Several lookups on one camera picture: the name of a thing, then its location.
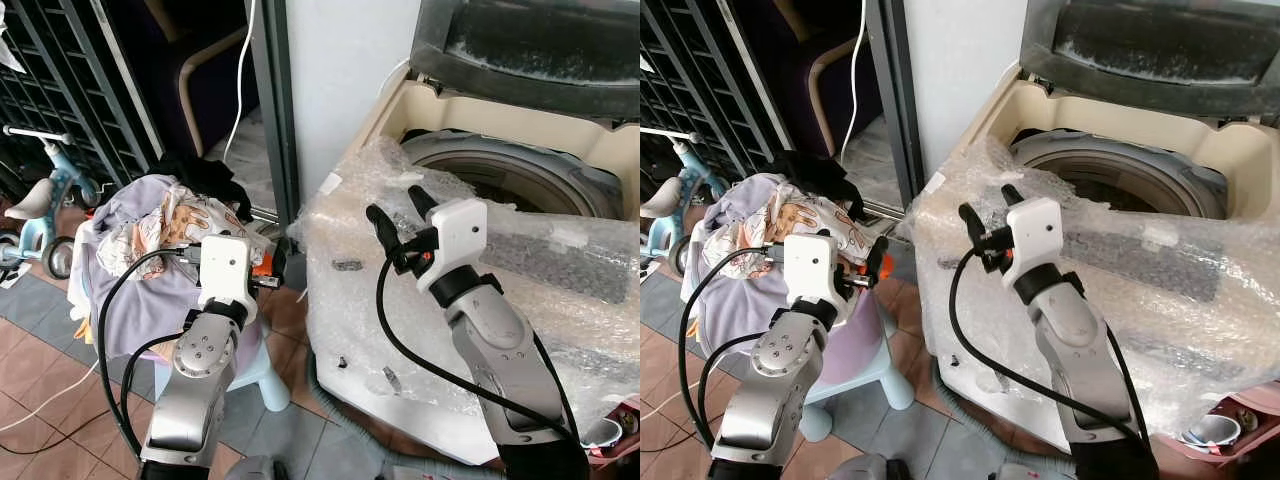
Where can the dark purple wooden armchair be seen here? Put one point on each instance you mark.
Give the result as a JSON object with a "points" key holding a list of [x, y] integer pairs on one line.
{"points": [[215, 90], [835, 85]]}

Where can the purple and blue child stool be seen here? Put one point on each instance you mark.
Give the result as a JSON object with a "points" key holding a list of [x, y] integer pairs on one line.
{"points": [[870, 380], [262, 385]]}

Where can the black metal grid gate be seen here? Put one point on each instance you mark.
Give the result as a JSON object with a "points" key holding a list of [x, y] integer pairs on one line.
{"points": [[60, 90], [690, 90]]}

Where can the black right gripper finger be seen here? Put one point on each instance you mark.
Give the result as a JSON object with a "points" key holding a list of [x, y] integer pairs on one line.
{"points": [[384, 228], [1012, 196], [974, 225], [422, 203]]}

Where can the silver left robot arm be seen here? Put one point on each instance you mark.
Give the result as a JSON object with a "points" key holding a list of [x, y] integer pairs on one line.
{"points": [[195, 385], [765, 390]]}

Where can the white cartoon print cloth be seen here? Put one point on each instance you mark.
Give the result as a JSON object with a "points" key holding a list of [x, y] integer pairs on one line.
{"points": [[170, 225], [765, 225]]}

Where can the light blue child tricycle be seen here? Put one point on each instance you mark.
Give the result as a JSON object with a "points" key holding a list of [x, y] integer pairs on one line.
{"points": [[660, 235], [30, 235]]}

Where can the cream top-load washing machine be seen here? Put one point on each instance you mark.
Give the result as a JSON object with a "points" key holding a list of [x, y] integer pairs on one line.
{"points": [[430, 110], [1035, 105]]}

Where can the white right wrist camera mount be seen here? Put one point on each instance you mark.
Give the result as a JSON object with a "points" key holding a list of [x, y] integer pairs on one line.
{"points": [[1035, 235], [455, 235]]}

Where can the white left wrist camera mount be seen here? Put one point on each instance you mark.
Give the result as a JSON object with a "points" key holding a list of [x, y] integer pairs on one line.
{"points": [[810, 268], [225, 268]]}

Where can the black garment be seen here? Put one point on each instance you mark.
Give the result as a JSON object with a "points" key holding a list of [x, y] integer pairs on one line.
{"points": [[200, 175], [815, 175]]}

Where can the grey left robot leg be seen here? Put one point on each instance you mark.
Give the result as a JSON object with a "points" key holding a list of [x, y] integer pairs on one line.
{"points": [[868, 468]]}

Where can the clear bubble wrap sheet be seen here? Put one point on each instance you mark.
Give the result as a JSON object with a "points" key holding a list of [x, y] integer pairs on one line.
{"points": [[1180, 300], [560, 300]]}

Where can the dark grey door frame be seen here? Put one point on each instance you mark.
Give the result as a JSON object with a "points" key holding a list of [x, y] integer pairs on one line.
{"points": [[895, 110], [275, 120]]}

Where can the pink plastic basin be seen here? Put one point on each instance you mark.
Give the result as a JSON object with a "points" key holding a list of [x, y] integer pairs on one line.
{"points": [[1255, 410], [630, 430]]}

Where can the dark grey washer lid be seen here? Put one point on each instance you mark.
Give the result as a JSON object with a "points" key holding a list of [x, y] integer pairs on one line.
{"points": [[1150, 40], [530, 40]]}

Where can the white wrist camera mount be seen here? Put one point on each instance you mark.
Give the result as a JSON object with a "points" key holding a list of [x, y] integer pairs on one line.
{"points": [[810, 268], [455, 235], [225, 268], [1035, 235]]}

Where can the lavender cloth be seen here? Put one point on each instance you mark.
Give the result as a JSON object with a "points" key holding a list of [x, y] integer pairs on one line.
{"points": [[735, 300], [140, 310]]}

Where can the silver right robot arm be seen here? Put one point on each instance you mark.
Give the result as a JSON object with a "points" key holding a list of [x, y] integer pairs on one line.
{"points": [[500, 340], [1080, 340]]}

